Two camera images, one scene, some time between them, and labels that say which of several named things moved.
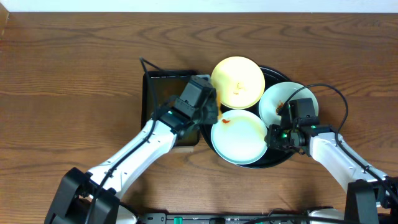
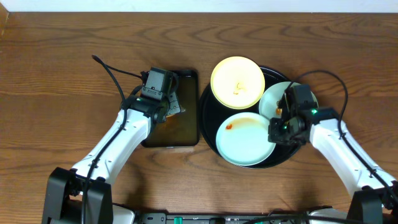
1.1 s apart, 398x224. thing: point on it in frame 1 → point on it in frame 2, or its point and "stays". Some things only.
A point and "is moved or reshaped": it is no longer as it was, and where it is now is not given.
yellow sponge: [219, 107] is moved or reshaped
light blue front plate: [239, 137] is moved or reshaped
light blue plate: [281, 92] stays
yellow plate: [239, 82] stays
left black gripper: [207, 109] → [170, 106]
